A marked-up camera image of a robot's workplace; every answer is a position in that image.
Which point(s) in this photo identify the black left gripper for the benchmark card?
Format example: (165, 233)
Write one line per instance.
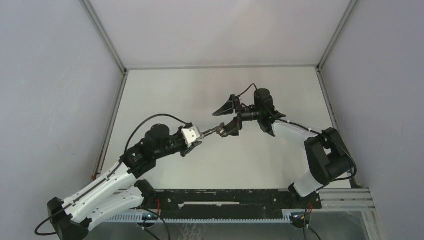
(187, 150)

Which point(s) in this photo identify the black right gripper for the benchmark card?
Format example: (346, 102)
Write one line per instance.
(232, 128)

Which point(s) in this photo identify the metal water faucet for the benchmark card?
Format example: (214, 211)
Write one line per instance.
(217, 129)

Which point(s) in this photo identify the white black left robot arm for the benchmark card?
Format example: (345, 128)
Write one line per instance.
(120, 188)

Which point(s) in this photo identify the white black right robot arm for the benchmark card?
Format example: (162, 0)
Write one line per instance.
(327, 155)

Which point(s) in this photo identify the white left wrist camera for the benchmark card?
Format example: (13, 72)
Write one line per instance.
(191, 135)

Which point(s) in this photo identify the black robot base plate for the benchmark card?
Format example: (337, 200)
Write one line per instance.
(227, 202)

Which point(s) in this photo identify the white slotted cable duct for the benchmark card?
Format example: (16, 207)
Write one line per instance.
(143, 217)

